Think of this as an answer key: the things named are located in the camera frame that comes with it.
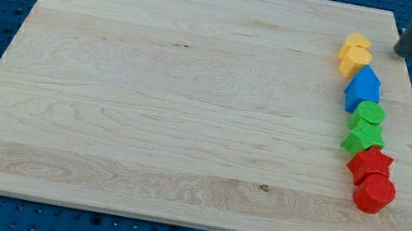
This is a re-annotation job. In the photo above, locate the blue triangle block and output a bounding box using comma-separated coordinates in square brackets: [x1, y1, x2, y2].
[343, 65, 381, 94]

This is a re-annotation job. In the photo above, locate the red star block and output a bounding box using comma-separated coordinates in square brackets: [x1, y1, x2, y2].
[347, 145, 394, 185]

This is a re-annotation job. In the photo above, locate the green cylinder block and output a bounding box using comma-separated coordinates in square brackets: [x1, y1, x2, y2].
[348, 100, 385, 129]

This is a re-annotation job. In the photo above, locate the red cylinder block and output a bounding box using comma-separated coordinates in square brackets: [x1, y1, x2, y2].
[353, 174, 396, 214]

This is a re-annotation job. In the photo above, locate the green star block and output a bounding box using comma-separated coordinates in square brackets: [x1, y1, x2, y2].
[340, 120, 385, 157]

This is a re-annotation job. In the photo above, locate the light wooden board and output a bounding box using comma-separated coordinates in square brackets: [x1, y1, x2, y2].
[0, 0, 412, 231]

